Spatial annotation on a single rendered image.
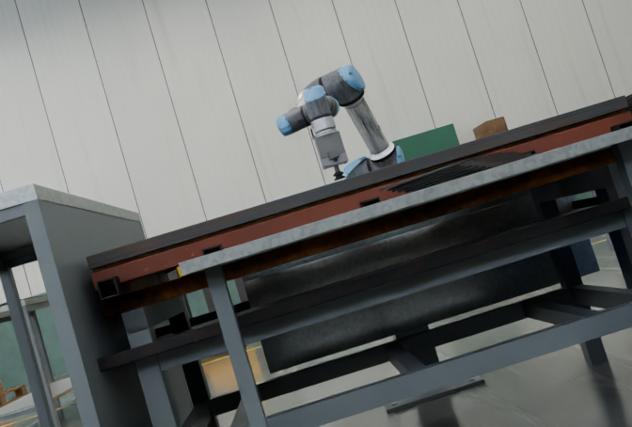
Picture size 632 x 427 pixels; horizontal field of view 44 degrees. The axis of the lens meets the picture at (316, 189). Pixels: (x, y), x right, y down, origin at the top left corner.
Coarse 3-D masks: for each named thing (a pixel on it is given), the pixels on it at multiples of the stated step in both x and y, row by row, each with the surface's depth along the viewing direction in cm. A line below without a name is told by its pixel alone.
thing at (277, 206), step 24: (624, 96) 217; (552, 120) 216; (576, 120) 216; (480, 144) 215; (504, 144) 216; (384, 168) 214; (408, 168) 214; (312, 192) 213; (336, 192) 213; (240, 216) 212; (264, 216) 213; (144, 240) 210; (168, 240) 210; (96, 264) 209
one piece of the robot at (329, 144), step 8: (312, 136) 256; (320, 136) 253; (328, 136) 254; (336, 136) 254; (320, 144) 253; (328, 144) 253; (336, 144) 253; (320, 152) 253; (328, 152) 252; (336, 152) 252; (344, 152) 253; (328, 160) 253; (336, 160) 251; (344, 160) 253; (336, 168) 255
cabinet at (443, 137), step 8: (440, 128) 1203; (448, 128) 1202; (408, 136) 1201; (416, 136) 1201; (424, 136) 1200; (432, 136) 1200; (440, 136) 1200; (448, 136) 1201; (456, 136) 1201; (400, 144) 1198; (408, 144) 1198; (416, 144) 1199; (424, 144) 1199; (432, 144) 1199; (440, 144) 1199; (448, 144) 1200; (456, 144) 1200; (408, 152) 1197; (416, 152) 1198; (424, 152) 1198; (432, 152) 1198
